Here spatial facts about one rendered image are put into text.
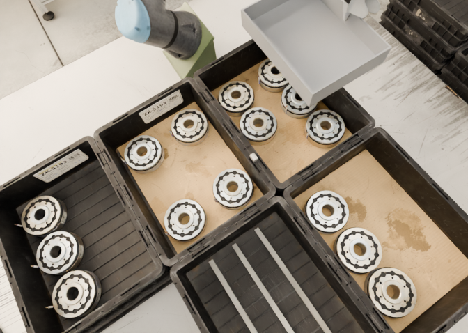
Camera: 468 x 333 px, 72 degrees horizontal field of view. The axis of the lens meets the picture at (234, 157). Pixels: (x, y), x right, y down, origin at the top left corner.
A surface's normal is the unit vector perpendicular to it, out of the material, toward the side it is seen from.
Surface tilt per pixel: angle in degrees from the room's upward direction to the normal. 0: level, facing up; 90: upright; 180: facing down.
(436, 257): 0
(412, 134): 0
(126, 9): 46
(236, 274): 0
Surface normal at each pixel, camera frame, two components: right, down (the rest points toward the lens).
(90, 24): -0.06, -0.36
